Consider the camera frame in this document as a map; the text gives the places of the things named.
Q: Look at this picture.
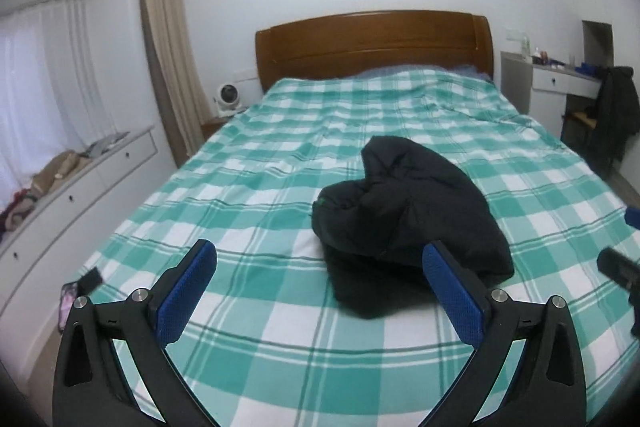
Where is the pile of clothes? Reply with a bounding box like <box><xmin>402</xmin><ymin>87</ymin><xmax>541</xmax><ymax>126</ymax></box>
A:
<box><xmin>0</xmin><ymin>149</ymin><xmax>93</xmax><ymax>233</ymax></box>

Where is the white desk with drawer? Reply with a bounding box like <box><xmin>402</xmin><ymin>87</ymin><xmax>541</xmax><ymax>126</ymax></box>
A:
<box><xmin>531</xmin><ymin>62</ymin><xmax>608</xmax><ymax>128</ymax></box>

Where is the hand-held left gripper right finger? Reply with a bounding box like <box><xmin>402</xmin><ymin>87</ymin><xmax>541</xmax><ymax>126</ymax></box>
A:
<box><xmin>421</xmin><ymin>241</ymin><xmax>586</xmax><ymax>427</ymax></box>

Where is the open magazine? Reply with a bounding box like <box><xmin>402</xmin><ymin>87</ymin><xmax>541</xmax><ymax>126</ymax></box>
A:
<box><xmin>82</xmin><ymin>132</ymin><xmax>131</xmax><ymax>158</ymax></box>

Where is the small white fan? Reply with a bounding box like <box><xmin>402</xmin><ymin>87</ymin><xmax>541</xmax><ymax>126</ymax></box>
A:
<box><xmin>212</xmin><ymin>82</ymin><xmax>246</xmax><ymax>114</ymax></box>

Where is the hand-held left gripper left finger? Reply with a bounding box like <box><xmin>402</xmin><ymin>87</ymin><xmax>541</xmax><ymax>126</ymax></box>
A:
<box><xmin>52</xmin><ymin>239</ymin><xmax>218</xmax><ymax>427</ymax></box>

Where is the beige curtain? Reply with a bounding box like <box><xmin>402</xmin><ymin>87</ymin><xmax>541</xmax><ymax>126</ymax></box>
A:
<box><xmin>139</xmin><ymin>0</ymin><xmax>206</xmax><ymax>168</ymax></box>

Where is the black puffer jacket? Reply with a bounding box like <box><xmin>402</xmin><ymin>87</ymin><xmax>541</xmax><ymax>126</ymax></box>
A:
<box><xmin>312</xmin><ymin>135</ymin><xmax>516</xmax><ymax>320</ymax></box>

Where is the small black pouch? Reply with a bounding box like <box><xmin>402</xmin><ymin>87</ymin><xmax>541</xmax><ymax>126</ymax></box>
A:
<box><xmin>79</xmin><ymin>268</ymin><xmax>103</xmax><ymax>297</ymax></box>

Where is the wooden chair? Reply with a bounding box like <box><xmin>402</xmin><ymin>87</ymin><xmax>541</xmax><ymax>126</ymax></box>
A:
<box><xmin>560</xmin><ymin>107</ymin><xmax>601</xmax><ymax>142</ymax></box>

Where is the wooden nightstand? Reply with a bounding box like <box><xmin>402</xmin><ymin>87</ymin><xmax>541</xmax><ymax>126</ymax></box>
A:
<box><xmin>202</xmin><ymin>114</ymin><xmax>232</xmax><ymax>140</ymax></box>

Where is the white sheer curtain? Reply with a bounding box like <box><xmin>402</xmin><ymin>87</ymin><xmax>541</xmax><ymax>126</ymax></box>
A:
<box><xmin>0</xmin><ymin>0</ymin><xmax>118</xmax><ymax>212</ymax></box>

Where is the wooden headboard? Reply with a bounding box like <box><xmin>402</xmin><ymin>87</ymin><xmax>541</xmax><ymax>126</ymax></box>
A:
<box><xmin>255</xmin><ymin>10</ymin><xmax>495</xmax><ymax>92</ymax></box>

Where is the smartphone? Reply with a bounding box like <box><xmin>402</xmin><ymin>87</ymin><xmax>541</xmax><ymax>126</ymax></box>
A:
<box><xmin>57</xmin><ymin>283</ymin><xmax>80</xmax><ymax>334</ymax></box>

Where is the green plaid bed sheet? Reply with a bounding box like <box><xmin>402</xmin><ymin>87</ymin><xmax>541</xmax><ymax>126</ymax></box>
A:
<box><xmin>55</xmin><ymin>69</ymin><xmax>640</xmax><ymax>427</ymax></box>

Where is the dark coat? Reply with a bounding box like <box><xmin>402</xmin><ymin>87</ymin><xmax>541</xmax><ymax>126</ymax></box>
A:
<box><xmin>590</xmin><ymin>66</ymin><xmax>640</xmax><ymax>162</ymax></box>

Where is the blue grey pillow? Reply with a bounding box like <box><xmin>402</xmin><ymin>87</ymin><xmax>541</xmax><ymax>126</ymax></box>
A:
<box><xmin>350</xmin><ymin>64</ymin><xmax>493</xmax><ymax>82</ymax></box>

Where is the white drawer cabinet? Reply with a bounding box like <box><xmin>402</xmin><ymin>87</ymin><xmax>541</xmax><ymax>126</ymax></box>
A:
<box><xmin>0</xmin><ymin>127</ymin><xmax>158</xmax><ymax>323</ymax></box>

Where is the grey bedside cabinet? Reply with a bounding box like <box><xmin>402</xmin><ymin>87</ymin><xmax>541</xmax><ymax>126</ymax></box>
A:
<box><xmin>501</xmin><ymin>51</ymin><xmax>534</xmax><ymax>115</ymax></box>

